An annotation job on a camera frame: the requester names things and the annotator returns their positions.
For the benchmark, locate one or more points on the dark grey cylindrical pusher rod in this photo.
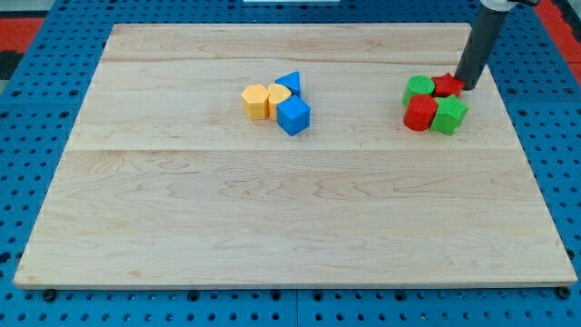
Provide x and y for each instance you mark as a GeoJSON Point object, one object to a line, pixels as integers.
{"type": "Point", "coordinates": [479, 45]}

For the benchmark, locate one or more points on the grey robot wrist mount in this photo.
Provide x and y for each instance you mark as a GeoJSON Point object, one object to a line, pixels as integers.
{"type": "Point", "coordinates": [506, 5]}

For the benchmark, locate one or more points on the green star block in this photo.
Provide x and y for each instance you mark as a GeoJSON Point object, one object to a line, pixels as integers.
{"type": "Point", "coordinates": [449, 115]}

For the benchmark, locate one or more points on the red star block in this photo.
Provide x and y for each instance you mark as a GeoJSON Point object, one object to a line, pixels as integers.
{"type": "Point", "coordinates": [446, 85]}

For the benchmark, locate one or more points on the green cylinder block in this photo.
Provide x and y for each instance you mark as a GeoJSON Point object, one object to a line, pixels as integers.
{"type": "Point", "coordinates": [418, 84]}

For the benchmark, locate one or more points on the red cylinder block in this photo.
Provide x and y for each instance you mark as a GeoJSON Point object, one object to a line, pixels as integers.
{"type": "Point", "coordinates": [421, 110]}

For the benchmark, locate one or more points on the blue triangle block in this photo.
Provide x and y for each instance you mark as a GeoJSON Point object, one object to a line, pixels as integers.
{"type": "Point", "coordinates": [291, 81]}

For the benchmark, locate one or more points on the blue cube block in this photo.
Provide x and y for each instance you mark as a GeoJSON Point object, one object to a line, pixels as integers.
{"type": "Point", "coordinates": [293, 115]}

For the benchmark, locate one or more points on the yellow heart block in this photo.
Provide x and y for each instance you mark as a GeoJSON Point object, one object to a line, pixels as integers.
{"type": "Point", "coordinates": [278, 94]}

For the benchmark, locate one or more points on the yellow hexagon block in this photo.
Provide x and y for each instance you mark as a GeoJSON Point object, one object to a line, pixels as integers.
{"type": "Point", "coordinates": [255, 101]}

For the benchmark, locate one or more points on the light wooden board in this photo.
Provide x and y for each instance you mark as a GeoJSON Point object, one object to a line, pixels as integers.
{"type": "Point", "coordinates": [165, 183]}

